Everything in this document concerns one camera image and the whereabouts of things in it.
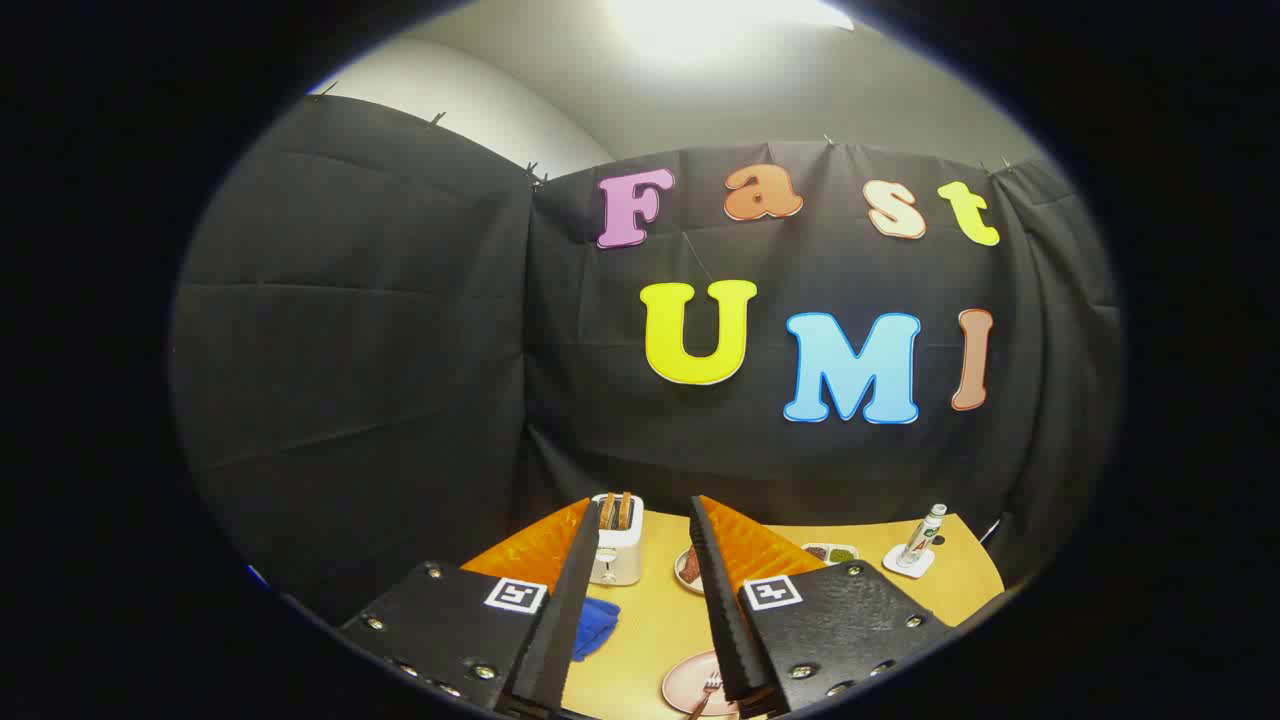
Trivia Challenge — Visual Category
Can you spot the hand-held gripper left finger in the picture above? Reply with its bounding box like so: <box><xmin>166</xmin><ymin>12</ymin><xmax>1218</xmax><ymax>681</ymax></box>
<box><xmin>340</xmin><ymin>497</ymin><xmax>601</xmax><ymax>719</ymax></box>

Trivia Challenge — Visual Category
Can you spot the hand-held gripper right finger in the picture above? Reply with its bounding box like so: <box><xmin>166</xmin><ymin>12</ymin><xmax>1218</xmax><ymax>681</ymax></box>
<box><xmin>688</xmin><ymin>495</ymin><xmax>956</xmax><ymax>717</ymax></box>

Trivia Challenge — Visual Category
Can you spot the blue cloth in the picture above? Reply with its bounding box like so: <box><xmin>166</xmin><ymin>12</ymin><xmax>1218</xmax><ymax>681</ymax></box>
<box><xmin>572</xmin><ymin>597</ymin><xmax>621</xmax><ymax>662</ymax></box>

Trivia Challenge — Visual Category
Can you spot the pink plate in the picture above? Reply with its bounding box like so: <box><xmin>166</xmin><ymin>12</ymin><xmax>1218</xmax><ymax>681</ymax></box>
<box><xmin>661</xmin><ymin>650</ymin><xmax>746</xmax><ymax>718</ymax></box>

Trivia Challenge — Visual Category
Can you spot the white toaster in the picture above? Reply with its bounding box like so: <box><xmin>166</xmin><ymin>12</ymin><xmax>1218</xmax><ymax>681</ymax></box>
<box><xmin>590</xmin><ymin>492</ymin><xmax>644</xmax><ymax>587</ymax></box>

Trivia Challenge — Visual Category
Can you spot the white square coaster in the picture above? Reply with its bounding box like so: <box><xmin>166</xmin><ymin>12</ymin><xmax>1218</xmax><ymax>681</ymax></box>
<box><xmin>882</xmin><ymin>544</ymin><xmax>936</xmax><ymax>579</ymax></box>

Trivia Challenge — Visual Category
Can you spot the white bottle with green cap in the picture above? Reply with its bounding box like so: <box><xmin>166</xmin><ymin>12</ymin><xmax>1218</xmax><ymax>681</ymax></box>
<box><xmin>897</xmin><ymin>504</ymin><xmax>948</xmax><ymax>569</ymax></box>

